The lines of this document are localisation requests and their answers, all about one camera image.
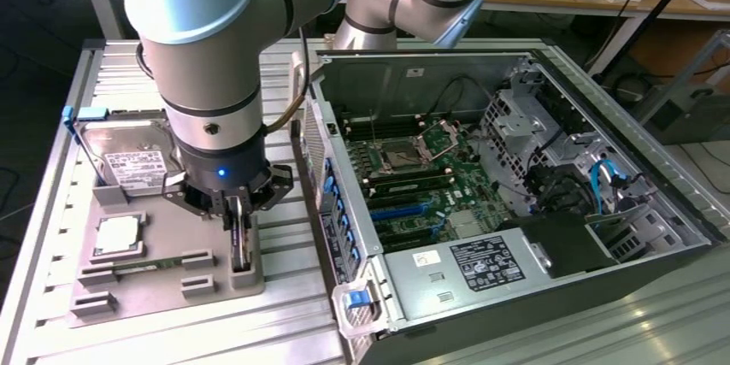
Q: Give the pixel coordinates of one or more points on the black fan graphics card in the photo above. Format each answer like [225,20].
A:
[242,249]

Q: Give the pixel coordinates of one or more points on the aluminium profile frame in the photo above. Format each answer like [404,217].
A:
[711,53]

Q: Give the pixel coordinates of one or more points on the silver socket cover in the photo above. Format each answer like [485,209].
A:
[440,134]

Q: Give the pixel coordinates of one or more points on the dark grey floor box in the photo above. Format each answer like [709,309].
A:
[685,117]

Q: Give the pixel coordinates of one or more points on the open black PC case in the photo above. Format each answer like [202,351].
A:
[628,125]

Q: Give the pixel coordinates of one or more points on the RAM stick white label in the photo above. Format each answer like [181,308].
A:
[408,185]

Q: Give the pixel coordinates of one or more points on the silver chipset heat sink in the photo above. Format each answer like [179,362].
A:
[466,224]

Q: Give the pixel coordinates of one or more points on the CPU socket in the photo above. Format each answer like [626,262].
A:
[400,155]

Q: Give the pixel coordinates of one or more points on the black tripod pole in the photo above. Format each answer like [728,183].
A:
[656,12]

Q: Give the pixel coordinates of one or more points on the grey parts rack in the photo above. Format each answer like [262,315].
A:
[166,232]

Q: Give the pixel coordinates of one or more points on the grey power supply unit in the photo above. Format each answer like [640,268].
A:
[428,288]

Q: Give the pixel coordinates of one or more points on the silver hard disk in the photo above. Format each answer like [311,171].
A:
[126,147]

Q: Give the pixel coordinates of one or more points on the hard disk drive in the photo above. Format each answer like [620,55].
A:
[91,113]

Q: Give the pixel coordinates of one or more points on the green RAM stick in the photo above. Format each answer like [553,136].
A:
[149,265]

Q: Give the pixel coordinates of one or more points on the blue case latch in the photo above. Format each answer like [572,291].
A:
[357,301]

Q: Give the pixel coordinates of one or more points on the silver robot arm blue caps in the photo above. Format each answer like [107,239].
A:
[199,61]

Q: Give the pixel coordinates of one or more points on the silver CPU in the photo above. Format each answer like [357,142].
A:
[117,234]

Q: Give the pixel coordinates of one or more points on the silver disk bay cage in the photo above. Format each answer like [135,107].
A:
[513,125]

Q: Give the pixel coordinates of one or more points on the black plastic shroud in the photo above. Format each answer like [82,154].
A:
[560,241]

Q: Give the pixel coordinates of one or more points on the blue expansion slot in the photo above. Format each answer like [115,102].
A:
[400,211]

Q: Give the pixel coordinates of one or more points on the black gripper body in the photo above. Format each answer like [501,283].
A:
[222,164]

